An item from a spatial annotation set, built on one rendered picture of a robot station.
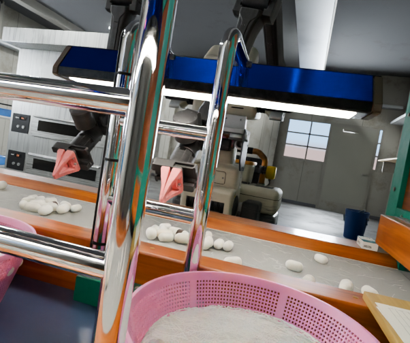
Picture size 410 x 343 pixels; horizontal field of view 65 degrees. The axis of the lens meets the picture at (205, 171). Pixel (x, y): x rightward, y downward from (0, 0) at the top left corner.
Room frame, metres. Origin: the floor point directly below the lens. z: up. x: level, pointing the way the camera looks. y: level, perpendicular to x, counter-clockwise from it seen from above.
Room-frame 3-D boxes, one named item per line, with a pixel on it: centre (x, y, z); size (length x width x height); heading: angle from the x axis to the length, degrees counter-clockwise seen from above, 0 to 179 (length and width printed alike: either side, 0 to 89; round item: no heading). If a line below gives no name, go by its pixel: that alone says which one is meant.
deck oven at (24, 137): (3.78, 1.50, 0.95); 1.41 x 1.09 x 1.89; 74
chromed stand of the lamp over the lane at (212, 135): (0.56, 0.05, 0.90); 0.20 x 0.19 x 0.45; 77
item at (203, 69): (0.64, 0.03, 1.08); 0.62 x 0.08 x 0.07; 77
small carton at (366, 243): (0.81, -0.43, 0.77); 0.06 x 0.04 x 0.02; 167
